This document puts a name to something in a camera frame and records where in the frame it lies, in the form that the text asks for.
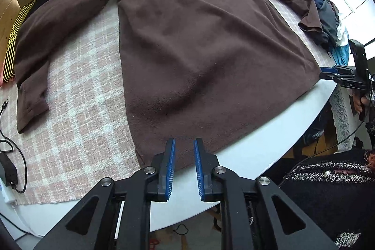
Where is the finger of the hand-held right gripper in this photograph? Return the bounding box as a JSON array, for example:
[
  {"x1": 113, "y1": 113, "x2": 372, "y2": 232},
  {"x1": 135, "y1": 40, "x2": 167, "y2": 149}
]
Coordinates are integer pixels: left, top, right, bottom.
[
  {"x1": 320, "y1": 65, "x2": 356, "y2": 75},
  {"x1": 321, "y1": 73, "x2": 343, "y2": 82}
]

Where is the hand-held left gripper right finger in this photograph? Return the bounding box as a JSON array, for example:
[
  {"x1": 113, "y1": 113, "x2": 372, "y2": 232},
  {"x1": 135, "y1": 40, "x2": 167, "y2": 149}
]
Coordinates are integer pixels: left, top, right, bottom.
[{"x1": 193, "y1": 137, "x2": 337, "y2": 250}]

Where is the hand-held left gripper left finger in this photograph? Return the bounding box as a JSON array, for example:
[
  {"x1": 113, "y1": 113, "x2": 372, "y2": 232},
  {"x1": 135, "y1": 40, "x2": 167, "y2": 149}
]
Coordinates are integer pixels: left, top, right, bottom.
[{"x1": 34, "y1": 137, "x2": 177, "y2": 250}]

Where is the brown long-sleeve shirt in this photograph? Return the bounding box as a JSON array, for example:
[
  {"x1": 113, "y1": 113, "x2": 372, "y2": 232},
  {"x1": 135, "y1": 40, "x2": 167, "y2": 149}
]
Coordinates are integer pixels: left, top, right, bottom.
[{"x1": 13, "y1": 0, "x2": 324, "y2": 173}]

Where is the person's right hand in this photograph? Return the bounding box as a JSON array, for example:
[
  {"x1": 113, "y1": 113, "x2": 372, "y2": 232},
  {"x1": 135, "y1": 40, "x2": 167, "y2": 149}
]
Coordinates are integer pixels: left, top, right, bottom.
[{"x1": 352, "y1": 92, "x2": 371, "y2": 116}]

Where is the light blue cloth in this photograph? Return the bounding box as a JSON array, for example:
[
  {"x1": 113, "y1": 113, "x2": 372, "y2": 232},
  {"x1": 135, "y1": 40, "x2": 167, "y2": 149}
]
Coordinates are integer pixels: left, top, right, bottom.
[{"x1": 332, "y1": 44, "x2": 350, "y2": 67}]

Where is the white lace cloth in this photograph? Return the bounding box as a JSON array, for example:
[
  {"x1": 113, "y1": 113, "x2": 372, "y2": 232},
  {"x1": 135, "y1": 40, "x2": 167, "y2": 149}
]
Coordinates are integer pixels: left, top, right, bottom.
[{"x1": 329, "y1": 82, "x2": 367, "y2": 151}]

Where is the pink plaid table cloth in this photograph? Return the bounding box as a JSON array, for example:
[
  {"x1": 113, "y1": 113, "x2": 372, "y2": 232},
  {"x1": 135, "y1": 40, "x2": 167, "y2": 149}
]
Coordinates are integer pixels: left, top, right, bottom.
[{"x1": 0, "y1": 0, "x2": 337, "y2": 206}]

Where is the person's black tweed jacket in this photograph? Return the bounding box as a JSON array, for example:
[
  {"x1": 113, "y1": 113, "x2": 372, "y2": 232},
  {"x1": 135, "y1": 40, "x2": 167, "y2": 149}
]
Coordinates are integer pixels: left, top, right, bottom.
[{"x1": 280, "y1": 148, "x2": 375, "y2": 250}]

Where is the power strip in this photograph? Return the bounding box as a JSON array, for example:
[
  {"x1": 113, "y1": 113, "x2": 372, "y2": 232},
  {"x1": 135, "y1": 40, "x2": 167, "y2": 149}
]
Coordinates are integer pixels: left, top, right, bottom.
[{"x1": 0, "y1": 180, "x2": 19, "y2": 207}]

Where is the black garment with yellow stripes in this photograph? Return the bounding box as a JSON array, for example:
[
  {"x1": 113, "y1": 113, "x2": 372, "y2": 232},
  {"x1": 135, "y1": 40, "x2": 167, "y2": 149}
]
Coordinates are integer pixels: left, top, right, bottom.
[{"x1": 2, "y1": 0, "x2": 75, "y2": 82}]

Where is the pine plank board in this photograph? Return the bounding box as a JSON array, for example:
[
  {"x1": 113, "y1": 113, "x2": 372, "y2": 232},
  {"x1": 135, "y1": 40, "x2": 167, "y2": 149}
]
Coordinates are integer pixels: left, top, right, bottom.
[{"x1": 0, "y1": 0, "x2": 38, "y2": 42}]

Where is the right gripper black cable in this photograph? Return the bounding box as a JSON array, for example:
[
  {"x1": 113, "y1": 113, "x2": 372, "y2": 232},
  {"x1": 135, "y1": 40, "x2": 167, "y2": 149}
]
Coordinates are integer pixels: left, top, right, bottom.
[{"x1": 278, "y1": 89, "x2": 375, "y2": 187}]

